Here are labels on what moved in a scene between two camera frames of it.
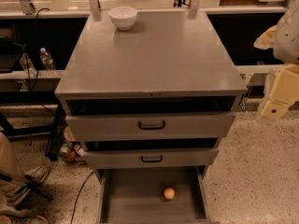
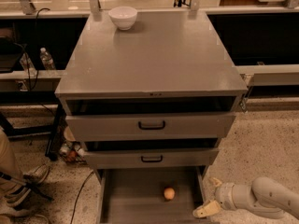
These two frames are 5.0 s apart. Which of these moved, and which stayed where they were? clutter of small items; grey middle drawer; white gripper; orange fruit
Moved: white gripper
Stayed: grey middle drawer; orange fruit; clutter of small items
